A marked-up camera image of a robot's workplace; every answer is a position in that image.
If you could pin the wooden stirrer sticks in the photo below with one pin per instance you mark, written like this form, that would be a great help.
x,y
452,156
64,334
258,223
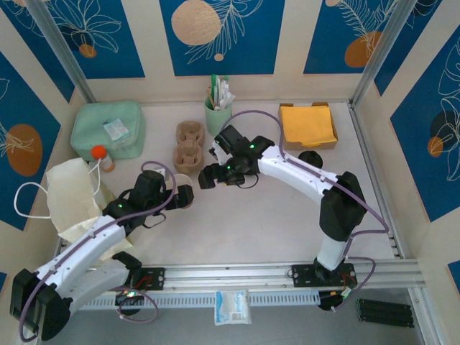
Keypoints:
x,y
210,97

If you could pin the black ridged block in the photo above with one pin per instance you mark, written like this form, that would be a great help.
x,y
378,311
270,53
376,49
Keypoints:
x,y
384,313

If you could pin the green storage box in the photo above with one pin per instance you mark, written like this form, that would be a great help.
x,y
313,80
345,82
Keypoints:
x,y
93,122

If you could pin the brown pulp cup carrier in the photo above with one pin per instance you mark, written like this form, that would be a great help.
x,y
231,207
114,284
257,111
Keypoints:
x,y
188,143

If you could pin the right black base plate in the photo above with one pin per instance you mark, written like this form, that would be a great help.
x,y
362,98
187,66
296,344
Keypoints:
x,y
302,276

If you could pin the white paper sachets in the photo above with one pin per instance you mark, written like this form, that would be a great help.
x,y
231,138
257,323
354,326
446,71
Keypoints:
x,y
227,93

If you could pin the green white stick packet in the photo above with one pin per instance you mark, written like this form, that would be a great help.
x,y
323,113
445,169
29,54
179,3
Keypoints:
x,y
215,88

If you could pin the orange capped small bottle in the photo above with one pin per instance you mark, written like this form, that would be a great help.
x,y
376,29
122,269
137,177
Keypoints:
x,y
100,154

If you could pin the left aluminium frame post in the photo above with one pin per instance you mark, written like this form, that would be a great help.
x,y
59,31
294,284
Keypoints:
x,y
61,46

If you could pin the mint green holder cup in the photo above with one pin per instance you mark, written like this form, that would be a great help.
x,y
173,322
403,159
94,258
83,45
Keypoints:
x,y
215,118

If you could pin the small clear wipe sachet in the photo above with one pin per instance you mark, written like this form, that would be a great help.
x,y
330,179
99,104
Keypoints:
x,y
115,129

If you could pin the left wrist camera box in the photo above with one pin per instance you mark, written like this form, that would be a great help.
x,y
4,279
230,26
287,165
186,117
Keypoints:
x,y
161,171

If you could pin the black plastic cup lid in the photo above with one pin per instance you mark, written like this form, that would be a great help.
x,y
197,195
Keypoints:
x,y
311,158

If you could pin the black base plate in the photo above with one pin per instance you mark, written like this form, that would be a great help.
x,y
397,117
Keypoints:
x,y
154,278
302,276

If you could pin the white paper carry bag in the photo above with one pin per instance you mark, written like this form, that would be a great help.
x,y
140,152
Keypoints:
x,y
72,194

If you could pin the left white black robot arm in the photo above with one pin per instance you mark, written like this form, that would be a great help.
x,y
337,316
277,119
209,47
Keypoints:
x,y
82,255

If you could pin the right aluminium frame post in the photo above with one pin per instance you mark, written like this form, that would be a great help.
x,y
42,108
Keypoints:
x,y
381,50

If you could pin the white blue wipes pack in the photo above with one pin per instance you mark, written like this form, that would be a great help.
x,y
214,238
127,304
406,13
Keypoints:
x,y
231,309

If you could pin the aluminium frame post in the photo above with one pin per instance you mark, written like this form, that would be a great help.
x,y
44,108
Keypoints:
x,y
61,46
381,50

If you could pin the brown cardboard napkin tray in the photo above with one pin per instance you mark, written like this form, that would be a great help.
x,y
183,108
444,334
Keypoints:
x,y
309,146

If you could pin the long aluminium base rail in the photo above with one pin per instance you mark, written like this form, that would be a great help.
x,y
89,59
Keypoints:
x,y
230,275

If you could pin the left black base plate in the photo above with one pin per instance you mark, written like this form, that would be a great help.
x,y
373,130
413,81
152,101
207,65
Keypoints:
x,y
154,278

